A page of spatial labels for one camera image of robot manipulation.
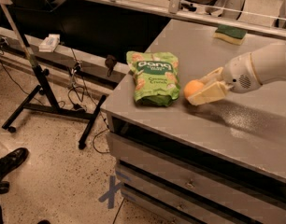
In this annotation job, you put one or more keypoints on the white tissue pack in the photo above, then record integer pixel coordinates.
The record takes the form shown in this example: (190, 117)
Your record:
(50, 43)

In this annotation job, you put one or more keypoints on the black leather shoe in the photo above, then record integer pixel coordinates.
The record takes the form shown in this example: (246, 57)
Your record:
(12, 161)

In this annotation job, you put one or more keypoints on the green rice chip bag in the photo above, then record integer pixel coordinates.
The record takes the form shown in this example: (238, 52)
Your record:
(156, 77)

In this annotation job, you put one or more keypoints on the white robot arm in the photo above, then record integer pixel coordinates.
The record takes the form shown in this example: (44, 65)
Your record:
(269, 63)

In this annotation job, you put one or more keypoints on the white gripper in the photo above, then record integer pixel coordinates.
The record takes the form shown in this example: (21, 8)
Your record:
(239, 74)

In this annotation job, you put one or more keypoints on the grey drawer cabinet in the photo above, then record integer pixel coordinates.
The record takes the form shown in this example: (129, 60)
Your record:
(186, 185)

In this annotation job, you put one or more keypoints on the green and yellow sponge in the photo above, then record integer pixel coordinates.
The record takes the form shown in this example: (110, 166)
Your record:
(230, 34)

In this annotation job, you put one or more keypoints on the orange fruit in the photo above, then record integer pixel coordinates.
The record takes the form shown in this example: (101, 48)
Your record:
(192, 87)

